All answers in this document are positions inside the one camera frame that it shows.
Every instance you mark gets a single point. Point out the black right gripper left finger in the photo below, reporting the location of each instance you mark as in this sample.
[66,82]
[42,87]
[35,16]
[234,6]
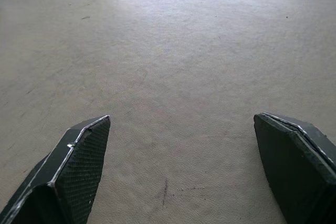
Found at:
[71,176]

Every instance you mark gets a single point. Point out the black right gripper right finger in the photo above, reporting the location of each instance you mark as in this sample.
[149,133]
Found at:
[296,171]

